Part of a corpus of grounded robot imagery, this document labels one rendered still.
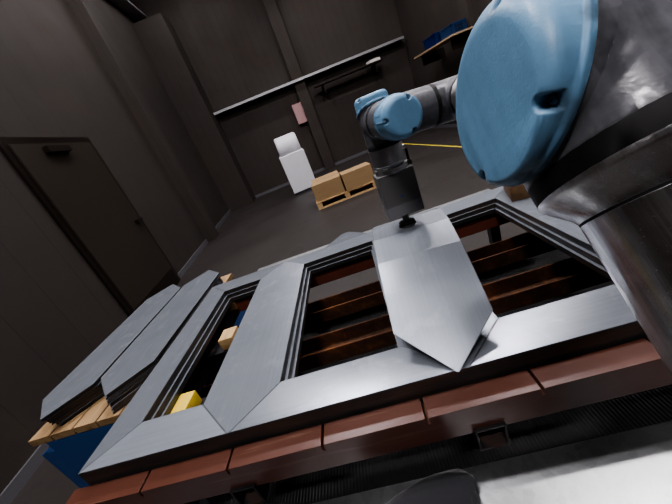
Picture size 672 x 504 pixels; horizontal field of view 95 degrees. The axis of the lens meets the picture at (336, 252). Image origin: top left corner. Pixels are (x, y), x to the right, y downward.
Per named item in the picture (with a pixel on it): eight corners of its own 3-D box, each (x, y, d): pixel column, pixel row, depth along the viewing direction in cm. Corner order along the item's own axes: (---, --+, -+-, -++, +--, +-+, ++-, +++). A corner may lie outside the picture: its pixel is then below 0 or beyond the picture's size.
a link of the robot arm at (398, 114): (439, 78, 51) (413, 88, 61) (376, 98, 51) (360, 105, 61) (447, 127, 54) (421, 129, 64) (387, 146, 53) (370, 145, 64)
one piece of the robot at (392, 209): (400, 145, 75) (417, 207, 81) (365, 159, 75) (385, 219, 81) (412, 148, 66) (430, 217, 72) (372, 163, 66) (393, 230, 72)
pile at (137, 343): (164, 296, 163) (158, 287, 161) (231, 273, 158) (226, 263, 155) (27, 441, 90) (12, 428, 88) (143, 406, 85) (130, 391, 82)
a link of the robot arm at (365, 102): (356, 98, 60) (348, 103, 68) (373, 153, 64) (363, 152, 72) (393, 83, 60) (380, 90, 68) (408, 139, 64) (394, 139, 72)
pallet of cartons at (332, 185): (319, 210, 533) (309, 188, 517) (316, 201, 606) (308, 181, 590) (380, 186, 531) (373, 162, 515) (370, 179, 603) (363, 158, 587)
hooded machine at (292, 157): (293, 192, 804) (271, 140, 753) (315, 183, 806) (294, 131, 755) (295, 196, 740) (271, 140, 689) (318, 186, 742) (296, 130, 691)
